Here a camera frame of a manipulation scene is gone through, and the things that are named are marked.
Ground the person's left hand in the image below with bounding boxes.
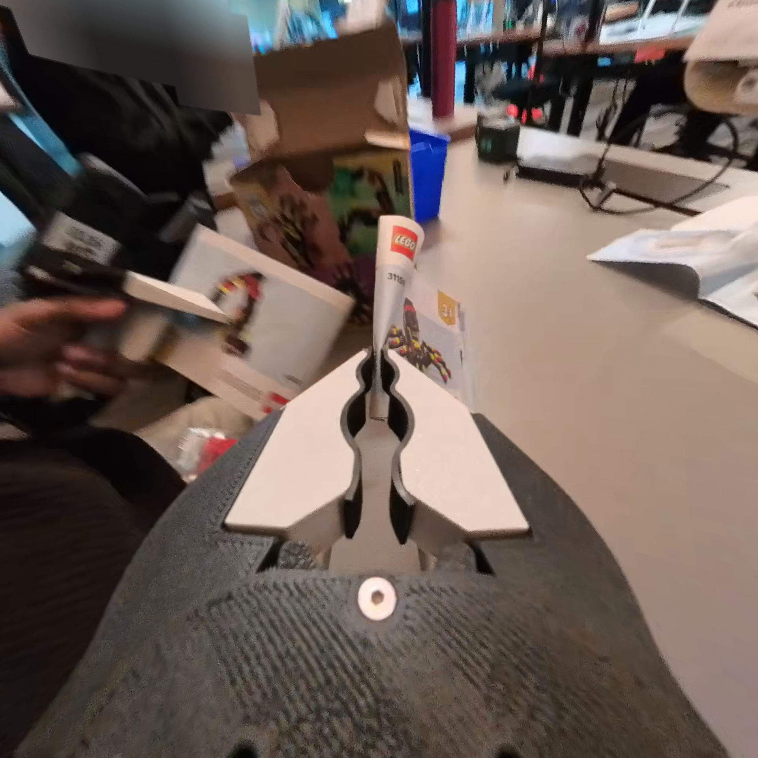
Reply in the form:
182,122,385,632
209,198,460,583
0,298,128,398

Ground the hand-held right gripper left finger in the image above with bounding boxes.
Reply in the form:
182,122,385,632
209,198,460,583
224,349,374,565

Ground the maroon pole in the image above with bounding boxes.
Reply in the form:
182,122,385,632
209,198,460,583
429,0,458,119

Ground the small black charger device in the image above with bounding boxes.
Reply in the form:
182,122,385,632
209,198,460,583
475,114,522,165

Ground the white instruction booklet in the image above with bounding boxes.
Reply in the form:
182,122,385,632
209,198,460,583
157,225,356,418

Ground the black cable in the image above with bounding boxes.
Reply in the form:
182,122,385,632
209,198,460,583
577,77,741,215

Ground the clear bag of bricks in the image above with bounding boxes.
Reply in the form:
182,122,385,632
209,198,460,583
142,396,255,483

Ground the spider instruction booklet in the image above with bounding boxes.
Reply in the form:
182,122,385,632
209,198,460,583
367,214,476,418

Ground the blue plastic bin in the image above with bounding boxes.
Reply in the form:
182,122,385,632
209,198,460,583
409,127,452,223

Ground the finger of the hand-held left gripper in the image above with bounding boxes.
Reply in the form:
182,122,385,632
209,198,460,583
123,269,233,325

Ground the open light blue booklet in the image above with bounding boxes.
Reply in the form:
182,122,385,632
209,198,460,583
586,198,758,329

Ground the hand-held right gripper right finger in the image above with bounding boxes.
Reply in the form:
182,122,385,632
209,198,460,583
384,352,531,559

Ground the yellow cardboard toy box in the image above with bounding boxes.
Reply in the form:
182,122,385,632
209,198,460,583
230,21,415,323

